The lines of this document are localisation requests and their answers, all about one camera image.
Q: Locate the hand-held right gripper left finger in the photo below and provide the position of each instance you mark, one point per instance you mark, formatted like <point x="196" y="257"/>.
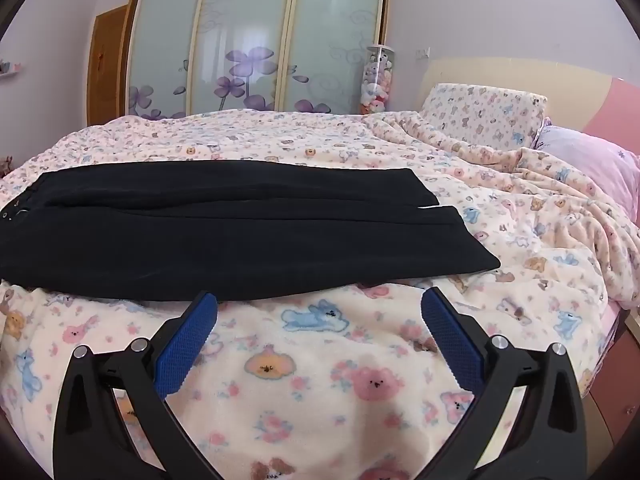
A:
<point x="184" y="347"/>

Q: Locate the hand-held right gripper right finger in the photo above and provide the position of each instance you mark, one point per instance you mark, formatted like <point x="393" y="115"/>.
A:
<point x="451" y="342"/>

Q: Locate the black pants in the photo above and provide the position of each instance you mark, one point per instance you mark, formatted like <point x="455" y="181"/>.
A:
<point x="225" y="230"/>

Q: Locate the printed fleece blanket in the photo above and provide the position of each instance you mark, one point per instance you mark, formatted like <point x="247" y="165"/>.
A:
<point x="325" y="365"/>

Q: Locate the bear print pillow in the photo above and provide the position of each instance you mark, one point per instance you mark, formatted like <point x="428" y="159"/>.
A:
<point x="482" y="112"/>

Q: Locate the purple pillow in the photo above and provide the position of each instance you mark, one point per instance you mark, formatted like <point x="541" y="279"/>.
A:
<point x="595" y="160"/>

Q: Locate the clear cylinder of plush toys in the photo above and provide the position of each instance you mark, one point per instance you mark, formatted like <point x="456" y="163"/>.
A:
<point x="376" y="82"/>

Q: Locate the cream and pink headboard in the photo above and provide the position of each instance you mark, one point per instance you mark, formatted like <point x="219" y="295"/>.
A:
<point x="505" y="72"/>

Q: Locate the wooden door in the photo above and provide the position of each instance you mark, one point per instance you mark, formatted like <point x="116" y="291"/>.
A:
<point x="107" y="65"/>

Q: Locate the wardrobe with flowered glass doors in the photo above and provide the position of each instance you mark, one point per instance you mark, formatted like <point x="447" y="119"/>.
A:
<point x="240" y="35"/>

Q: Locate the bed frame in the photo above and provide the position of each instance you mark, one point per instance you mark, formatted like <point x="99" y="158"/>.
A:
<point x="609" y="377"/>

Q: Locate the wall socket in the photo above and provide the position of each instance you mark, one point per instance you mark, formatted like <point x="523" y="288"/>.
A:
<point x="424" y="52"/>

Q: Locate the wall shelf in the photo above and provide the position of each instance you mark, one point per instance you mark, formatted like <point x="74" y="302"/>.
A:
<point x="7" y="70"/>

